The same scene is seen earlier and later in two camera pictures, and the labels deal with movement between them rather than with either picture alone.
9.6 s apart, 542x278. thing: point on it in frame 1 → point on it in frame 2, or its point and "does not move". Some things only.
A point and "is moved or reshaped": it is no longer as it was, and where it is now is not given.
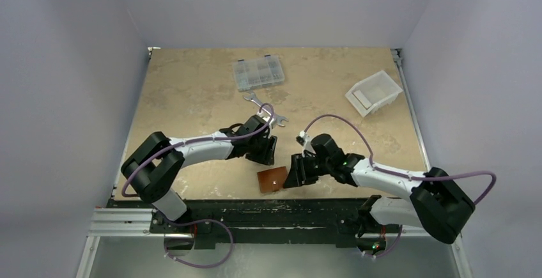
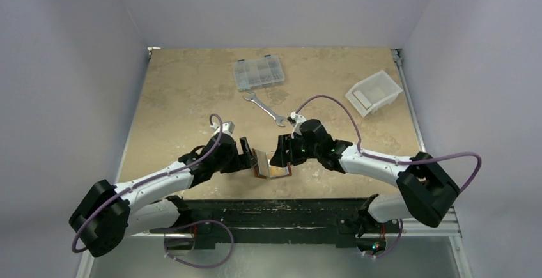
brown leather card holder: (272, 179) is moved or reshaped
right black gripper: (300, 170) → (286, 149)
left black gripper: (265, 157) → (247, 158)
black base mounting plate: (213, 222) does not move
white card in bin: (362, 99) does not move
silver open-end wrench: (278, 118) does not move
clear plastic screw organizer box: (258, 72) does not move
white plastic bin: (379, 89) does not move
